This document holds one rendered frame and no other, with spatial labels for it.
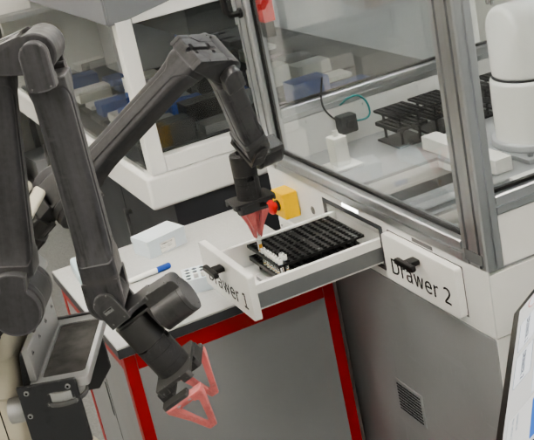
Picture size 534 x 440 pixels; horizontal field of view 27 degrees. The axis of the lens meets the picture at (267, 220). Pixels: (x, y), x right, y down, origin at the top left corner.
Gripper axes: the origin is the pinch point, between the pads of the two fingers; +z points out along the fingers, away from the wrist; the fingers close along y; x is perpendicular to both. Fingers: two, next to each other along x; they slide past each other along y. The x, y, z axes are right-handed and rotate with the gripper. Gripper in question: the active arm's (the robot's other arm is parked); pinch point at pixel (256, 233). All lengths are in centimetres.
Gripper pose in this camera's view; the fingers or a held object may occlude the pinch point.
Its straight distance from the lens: 251.8
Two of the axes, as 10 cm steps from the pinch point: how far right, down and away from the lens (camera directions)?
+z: 1.8, 9.2, 3.6
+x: -4.3, -2.5, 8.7
